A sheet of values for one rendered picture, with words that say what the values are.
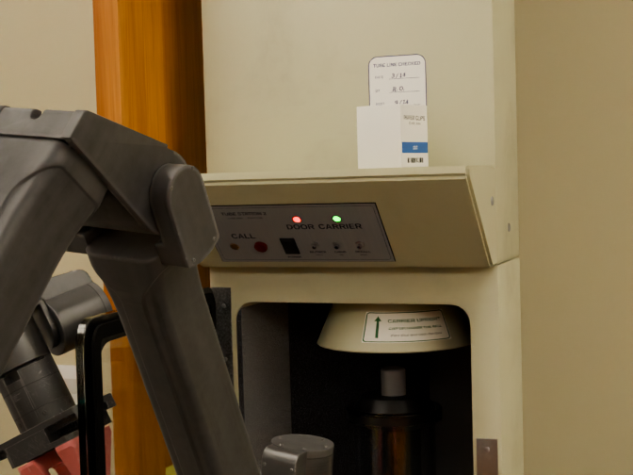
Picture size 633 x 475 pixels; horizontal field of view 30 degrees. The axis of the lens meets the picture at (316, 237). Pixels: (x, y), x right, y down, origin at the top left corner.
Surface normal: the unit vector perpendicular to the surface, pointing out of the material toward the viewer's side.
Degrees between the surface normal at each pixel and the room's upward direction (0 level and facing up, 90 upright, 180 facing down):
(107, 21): 90
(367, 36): 90
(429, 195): 135
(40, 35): 90
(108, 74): 90
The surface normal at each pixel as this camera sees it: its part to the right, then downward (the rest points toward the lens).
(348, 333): -0.61, -0.35
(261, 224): -0.23, 0.75
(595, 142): -0.36, 0.06
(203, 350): 0.89, 0.07
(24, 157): -0.37, -0.54
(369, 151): -0.58, 0.06
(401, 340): -0.02, -0.35
